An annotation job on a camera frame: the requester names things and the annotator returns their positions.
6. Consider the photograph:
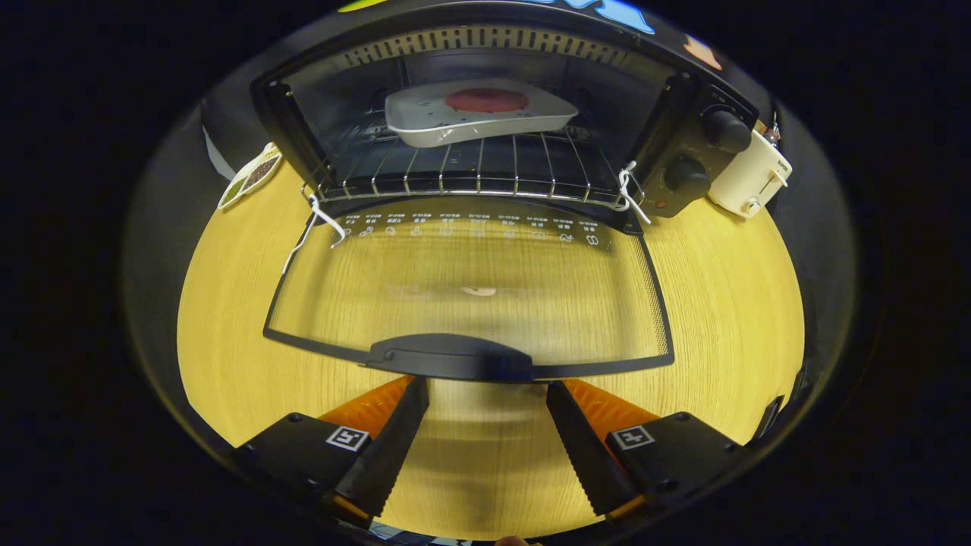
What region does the white square plate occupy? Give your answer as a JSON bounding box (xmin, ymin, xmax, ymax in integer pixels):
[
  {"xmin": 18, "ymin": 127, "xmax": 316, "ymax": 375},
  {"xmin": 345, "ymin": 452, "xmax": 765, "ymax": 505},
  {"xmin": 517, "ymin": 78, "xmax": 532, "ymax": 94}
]
[{"xmin": 385, "ymin": 78, "xmax": 579, "ymax": 149}]

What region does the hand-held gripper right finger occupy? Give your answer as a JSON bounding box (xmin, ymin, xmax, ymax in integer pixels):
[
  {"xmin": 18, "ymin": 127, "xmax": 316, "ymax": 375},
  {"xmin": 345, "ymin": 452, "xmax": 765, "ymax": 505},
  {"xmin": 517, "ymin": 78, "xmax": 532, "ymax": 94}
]
[{"xmin": 546, "ymin": 379, "xmax": 748, "ymax": 524}]

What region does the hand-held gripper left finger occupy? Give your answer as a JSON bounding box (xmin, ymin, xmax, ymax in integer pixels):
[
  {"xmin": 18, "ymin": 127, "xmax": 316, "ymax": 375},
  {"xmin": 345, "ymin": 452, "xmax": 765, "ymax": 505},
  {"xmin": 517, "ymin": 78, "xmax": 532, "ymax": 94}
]
[{"xmin": 235, "ymin": 375, "xmax": 430, "ymax": 528}]

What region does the white divided dish of beans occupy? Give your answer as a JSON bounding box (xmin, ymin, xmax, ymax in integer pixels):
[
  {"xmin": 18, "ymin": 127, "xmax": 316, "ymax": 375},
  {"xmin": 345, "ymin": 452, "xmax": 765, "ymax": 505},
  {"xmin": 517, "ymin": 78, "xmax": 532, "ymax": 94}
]
[{"xmin": 218, "ymin": 142, "xmax": 283, "ymax": 212}]

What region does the black chair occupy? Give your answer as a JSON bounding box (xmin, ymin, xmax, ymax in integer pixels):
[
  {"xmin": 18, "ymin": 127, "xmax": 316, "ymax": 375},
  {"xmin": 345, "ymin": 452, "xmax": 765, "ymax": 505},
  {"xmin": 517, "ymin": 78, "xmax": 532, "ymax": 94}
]
[{"xmin": 755, "ymin": 394, "xmax": 786, "ymax": 442}]

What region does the black backdrop cloth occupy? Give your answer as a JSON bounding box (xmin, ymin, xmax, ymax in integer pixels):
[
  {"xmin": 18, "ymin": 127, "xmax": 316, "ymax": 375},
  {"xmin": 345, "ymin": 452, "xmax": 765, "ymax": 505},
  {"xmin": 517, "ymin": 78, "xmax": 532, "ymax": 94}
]
[{"xmin": 121, "ymin": 0, "xmax": 858, "ymax": 456}]

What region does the black toaster oven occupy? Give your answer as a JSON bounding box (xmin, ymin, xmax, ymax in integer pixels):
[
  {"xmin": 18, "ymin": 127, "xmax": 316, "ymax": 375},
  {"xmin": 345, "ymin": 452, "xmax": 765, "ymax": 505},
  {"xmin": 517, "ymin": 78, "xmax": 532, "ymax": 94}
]
[{"xmin": 250, "ymin": 4, "xmax": 759, "ymax": 382}]

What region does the white pop-up toaster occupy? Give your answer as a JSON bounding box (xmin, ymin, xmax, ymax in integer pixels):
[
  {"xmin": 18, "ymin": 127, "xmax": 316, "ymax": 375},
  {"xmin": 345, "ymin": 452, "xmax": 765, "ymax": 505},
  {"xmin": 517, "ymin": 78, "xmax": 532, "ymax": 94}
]
[{"xmin": 708, "ymin": 129, "xmax": 793, "ymax": 219}]

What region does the pink ham slice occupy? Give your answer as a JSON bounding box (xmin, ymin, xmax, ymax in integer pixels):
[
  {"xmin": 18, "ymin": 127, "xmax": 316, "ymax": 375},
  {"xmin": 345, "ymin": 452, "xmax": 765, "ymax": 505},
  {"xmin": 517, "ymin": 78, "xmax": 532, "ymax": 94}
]
[{"xmin": 445, "ymin": 88, "xmax": 530, "ymax": 114}]

